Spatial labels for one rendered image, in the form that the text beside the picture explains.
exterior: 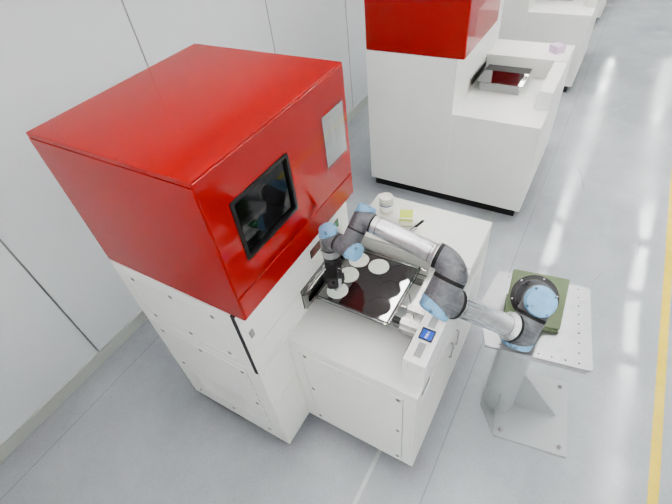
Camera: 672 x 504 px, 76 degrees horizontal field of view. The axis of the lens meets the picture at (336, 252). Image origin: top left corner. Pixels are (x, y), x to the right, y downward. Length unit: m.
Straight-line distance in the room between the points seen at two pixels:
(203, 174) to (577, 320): 1.64
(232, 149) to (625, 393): 2.53
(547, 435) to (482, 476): 0.43
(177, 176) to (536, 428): 2.24
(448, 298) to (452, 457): 1.26
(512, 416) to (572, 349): 0.81
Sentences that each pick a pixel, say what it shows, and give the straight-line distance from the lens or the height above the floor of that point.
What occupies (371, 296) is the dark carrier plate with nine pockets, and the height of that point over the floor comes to 0.90.
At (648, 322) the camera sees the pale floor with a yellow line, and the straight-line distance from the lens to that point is 3.41.
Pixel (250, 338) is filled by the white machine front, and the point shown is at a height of 1.06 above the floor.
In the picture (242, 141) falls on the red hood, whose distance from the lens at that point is 1.30.
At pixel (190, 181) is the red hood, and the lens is 1.18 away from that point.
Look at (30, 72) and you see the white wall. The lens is 2.66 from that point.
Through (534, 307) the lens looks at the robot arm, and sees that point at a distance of 1.79.
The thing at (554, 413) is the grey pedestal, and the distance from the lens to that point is 2.81.
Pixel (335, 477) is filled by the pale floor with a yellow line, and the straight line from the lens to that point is 2.56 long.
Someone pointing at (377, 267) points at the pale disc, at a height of 0.90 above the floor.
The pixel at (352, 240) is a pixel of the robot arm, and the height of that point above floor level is 1.32.
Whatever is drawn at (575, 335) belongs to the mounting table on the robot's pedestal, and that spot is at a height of 0.82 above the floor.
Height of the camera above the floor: 2.43
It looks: 44 degrees down
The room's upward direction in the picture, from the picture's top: 8 degrees counter-clockwise
